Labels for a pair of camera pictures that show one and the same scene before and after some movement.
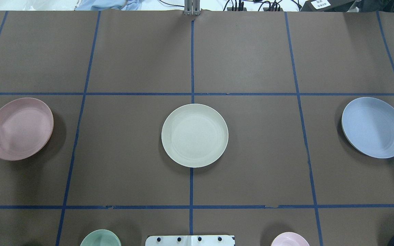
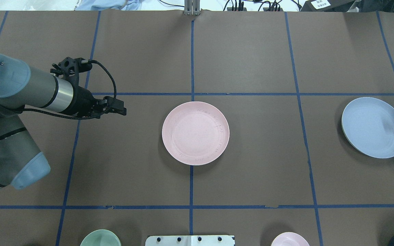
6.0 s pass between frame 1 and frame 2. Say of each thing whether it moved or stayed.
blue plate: stayed
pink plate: moved
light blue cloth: stayed
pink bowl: stayed
